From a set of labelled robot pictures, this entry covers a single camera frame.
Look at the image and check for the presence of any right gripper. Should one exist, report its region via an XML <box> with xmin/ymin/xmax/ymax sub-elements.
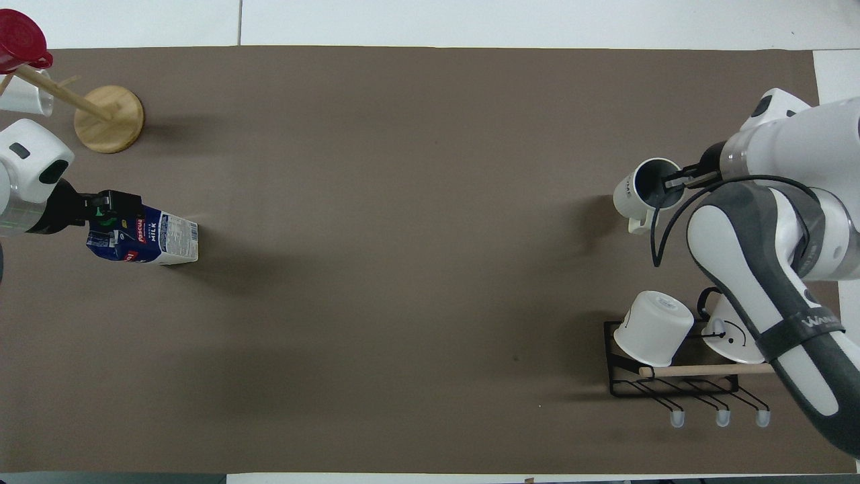
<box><xmin>685</xmin><ymin>141</ymin><xmax>728</xmax><ymax>191</ymax></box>

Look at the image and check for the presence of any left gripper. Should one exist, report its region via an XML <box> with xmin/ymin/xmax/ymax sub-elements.
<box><xmin>28</xmin><ymin>178</ymin><xmax>143</xmax><ymax>236</ymax></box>

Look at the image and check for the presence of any white cup grey inside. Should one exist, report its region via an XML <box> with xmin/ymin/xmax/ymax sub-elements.
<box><xmin>612</xmin><ymin>157</ymin><xmax>688</xmax><ymax>235</ymax></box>

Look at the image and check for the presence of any blue white milk carton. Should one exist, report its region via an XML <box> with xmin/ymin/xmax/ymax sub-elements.
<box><xmin>85</xmin><ymin>205</ymin><xmax>200</xmax><ymax>266</ymax></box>

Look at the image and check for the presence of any plain white cup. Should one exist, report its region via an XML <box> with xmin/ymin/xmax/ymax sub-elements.
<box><xmin>0</xmin><ymin>67</ymin><xmax>55</xmax><ymax>117</ymax></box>

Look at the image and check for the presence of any white smiley face cup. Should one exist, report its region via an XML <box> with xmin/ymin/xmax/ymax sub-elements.
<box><xmin>697</xmin><ymin>288</ymin><xmax>768</xmax><ymax>366</ymax></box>

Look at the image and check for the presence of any white ribbed-base cup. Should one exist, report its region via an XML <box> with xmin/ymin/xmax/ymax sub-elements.
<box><xmin>613</xmin><ymin>290</ymin><xmax>695</xmax><ymax>368</ymax></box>

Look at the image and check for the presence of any red cup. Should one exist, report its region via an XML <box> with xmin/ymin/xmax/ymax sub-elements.
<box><xmin>0</xmin><ymin>8</ymin><xmax>54</xmax><ymax>74</ymax></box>

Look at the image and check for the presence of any wooden mug tree stand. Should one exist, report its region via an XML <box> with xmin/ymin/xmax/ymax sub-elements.
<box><xmin>0</xmin><ymin>64</ymin><xmax>145</xmax><ymax>155</ymax></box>

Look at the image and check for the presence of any black cable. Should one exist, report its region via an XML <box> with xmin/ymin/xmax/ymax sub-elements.
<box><xmin>650</xmin><ymin>174</ymin><xmax>828</xmax><ymax>269</ymax></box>

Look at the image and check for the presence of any black wire cup rack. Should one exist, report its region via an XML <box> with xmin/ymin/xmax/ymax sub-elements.
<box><xmin>603</xmin><ymin>319</ymin><xmax>778</xmax><ymax>429</ymax></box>

